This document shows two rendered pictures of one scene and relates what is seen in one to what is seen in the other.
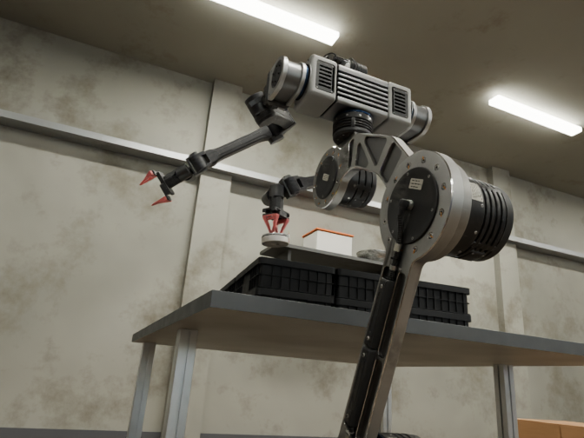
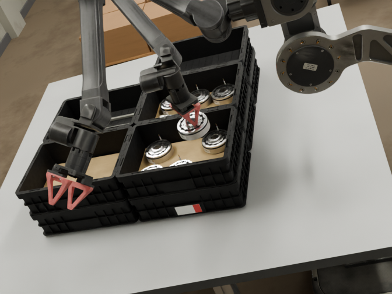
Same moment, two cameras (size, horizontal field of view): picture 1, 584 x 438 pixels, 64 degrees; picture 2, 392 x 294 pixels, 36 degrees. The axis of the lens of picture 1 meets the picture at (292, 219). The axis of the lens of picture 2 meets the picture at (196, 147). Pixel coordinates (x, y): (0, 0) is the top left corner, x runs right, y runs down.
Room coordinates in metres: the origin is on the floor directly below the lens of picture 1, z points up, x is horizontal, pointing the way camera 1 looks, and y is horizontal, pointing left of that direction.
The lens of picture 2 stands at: (0.68, 1.35, 2.09)
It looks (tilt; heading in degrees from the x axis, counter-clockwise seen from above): 34 degrees down; 309
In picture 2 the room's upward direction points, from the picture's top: 23 degrees counter-clockwise
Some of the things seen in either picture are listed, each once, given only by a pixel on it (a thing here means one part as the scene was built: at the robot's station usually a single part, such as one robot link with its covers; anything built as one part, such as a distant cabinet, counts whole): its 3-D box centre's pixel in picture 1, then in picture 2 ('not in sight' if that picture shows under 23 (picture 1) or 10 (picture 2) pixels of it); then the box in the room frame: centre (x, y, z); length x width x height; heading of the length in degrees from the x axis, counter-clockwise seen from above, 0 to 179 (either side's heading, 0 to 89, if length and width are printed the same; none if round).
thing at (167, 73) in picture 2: (275, 193); (170, 77); (1.72, 0.07, 1.22); 0.07 x 0.06 x 0.07; 22
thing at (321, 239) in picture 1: (327, 246); not in sight; (4.32, -0.36, 1.78); 0.40 x 0.33 x 0.22; 113
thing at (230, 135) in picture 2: (282, 275); (177, 143); (1.84, 0.02, 0.92); 0.40 x 0.30 x 0.02; 18
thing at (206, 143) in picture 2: not in sight; (215, 138); (1.75, -0.08, 0.86); 0.10 x 0.10 x 0.01
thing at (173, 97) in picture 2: (275, 207); (179, 93); (1.71, 0.06, 1.16); 0.10 x 0.07 x 0.07; 147
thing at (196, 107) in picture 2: (274, 223); (188, 112); (1.70, 0.07, 1.09); 0.07 x 0.07 x 0.09; 57
